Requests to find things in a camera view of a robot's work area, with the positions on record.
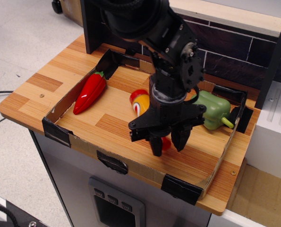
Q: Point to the red toy chili pepper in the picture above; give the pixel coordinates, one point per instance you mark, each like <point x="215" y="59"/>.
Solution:
<point x="93" y="87"/>

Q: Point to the black caster wheel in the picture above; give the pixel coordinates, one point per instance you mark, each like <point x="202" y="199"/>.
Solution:
<point x="56" y="5"/>

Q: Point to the green toy bell pepper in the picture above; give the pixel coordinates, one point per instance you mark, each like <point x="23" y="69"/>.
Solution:
<point x="217" y="110"/>

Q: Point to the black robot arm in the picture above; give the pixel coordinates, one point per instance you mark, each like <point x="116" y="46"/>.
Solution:
<point x="154" y="25"/>

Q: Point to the white toy sink unit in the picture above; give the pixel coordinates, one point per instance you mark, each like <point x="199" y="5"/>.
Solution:
<point x="264" y="150"/>

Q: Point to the grey toy oven panel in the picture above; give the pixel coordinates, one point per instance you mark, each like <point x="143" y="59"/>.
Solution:
<point x="114" y="208"/>

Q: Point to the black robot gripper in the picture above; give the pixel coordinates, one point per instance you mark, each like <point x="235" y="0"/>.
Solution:
<point x="160" y="120"/>

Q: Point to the light wooden shelf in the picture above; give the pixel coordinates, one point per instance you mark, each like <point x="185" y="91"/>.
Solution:
<point x="229" y="16"/>

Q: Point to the red hot sauce bottle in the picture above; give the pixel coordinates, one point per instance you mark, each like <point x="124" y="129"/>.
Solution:
<point x="140" y="102"/>

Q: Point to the cardboard fence with black tape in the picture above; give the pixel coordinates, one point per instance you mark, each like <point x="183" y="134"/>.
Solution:
<point x="202" y="174"/>

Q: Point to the black dark post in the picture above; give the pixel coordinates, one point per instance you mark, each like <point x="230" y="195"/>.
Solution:
<point x="274" y="64"/>

